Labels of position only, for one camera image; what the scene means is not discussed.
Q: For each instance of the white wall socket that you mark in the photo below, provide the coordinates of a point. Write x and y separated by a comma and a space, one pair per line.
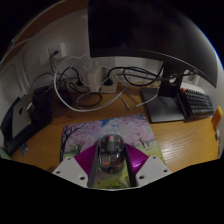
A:
55, 51

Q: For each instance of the transparent computer mouse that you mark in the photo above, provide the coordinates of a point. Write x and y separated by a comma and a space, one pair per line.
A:
110, 155

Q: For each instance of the black computer stand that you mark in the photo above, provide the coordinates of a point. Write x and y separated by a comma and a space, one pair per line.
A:
41, 106

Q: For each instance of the white power strip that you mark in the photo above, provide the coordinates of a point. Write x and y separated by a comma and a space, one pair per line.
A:
110, 88

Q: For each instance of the pale green appliance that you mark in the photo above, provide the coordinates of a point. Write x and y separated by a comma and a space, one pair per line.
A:
3, 154

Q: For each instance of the black computer monitor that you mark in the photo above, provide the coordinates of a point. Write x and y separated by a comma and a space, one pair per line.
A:
140, 30

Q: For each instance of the silver mini computer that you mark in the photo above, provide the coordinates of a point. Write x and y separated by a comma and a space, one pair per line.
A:
21, 115

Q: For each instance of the black keyboard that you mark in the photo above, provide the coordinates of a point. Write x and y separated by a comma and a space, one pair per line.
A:
200, 101

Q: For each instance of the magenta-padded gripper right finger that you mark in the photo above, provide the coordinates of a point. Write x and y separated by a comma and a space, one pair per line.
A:
153, 170

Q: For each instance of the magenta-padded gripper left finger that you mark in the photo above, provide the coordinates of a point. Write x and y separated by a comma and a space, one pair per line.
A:
68, 170

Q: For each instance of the white charger block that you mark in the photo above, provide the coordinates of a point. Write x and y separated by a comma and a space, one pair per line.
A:
95, 78

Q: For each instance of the orange jar with yellow lid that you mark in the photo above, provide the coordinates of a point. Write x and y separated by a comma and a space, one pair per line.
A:
216, 118

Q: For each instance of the flower-print mouse pad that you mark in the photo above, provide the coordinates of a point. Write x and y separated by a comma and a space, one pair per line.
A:
133, 128

